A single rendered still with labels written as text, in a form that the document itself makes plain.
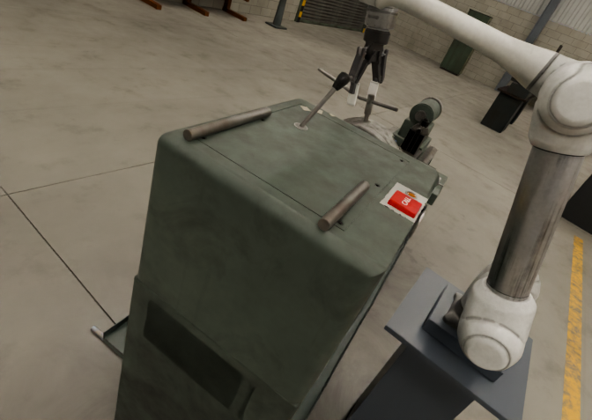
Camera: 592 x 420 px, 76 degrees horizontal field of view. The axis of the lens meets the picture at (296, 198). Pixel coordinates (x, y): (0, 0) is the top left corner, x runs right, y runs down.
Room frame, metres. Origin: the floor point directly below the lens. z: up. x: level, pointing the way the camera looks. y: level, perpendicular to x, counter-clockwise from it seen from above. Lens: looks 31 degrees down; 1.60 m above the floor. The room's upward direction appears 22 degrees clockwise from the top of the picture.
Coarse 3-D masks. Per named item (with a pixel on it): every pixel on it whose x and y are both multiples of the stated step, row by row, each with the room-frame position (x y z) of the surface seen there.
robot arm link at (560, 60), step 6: (558, 60) 1.03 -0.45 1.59; (564, 60) 1.03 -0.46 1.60; (570, 60) 1.03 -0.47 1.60; (552, 66) 1.02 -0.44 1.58; (558, 66) 1.02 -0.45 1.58; (546, 72) 1.02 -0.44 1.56; (552, 72) 1.01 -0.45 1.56; (540, 78) 1.02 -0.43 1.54; (534, 84) 1.03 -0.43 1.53; (540, 84) 1.02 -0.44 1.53; (534, 90) 1.03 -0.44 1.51
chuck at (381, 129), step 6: (348, 120) 1.21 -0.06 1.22; (354, 120) 1.20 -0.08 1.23; (360, 120) 1.22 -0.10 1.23; (372, 120) 1.24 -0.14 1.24; (372, 126) 1.17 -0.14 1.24; (378, 126) 1.20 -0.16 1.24; (384, 126) 1.23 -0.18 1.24; (378, 132) 1.15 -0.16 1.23; (384, 132) 1.18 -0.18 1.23; (390, 132) 1.22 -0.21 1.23; (384, 138) 1.14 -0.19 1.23; (390, 138) 1.18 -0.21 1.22; (390, 144) 1.14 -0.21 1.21
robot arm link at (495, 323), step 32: (576, 64) 0.86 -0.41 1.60; (544, 96) 0.83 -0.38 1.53; (576, 96) 0.79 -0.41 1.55; (544, 128) 0.83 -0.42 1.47; (576, 128) 0.78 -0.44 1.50; (544, 160) 0.83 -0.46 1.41; (576, 160) 0.82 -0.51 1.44; (544, 192) 0.81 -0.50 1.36; (512, 224) 0.83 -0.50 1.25; (544, 224) 0.80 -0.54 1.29; (512, 256) 0.80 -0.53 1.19; (544, 256) 0.81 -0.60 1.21; (480, 288) 0.82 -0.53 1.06; (512, 288) 0.78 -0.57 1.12; (480, 320) 0.75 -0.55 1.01; (512, 320) 0.74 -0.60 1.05; (480, 352) 0.70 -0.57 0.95; (512, 352) 0.70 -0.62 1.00
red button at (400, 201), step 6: (396, 192) 0.72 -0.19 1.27; (390, 198) 0.68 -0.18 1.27; (396, 198) 0.69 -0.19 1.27; (402, 198) 0.70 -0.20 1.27; (408, 198) 0.71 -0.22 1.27; (390, 204) 0.68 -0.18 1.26; (396, 204) 0.67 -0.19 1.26; (402, 204) 0.67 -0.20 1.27; (408, 204) 0.69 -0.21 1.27; (414, 204) 0.70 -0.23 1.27; (420, 204) 0.71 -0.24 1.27; (402, 210) 0.67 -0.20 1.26; (408, 210) 0.66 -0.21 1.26; (414, 210) 0.67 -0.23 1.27; (414, 216) 0.66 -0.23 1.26
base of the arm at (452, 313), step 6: (456, 294) 1.09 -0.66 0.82; (456, 300) 1.05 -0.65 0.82; (450, 306) 1.03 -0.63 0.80; (456, 306) 1.00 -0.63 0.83; (450, 312) 0.98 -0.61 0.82; (456, 312) 0.98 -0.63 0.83; (444, 318) 0.95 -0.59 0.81; (450, 318) 0.95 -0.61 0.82; (456, 318) 0.96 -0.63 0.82; (450, 324) 0.94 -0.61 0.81; (456, 324) 0.94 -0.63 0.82
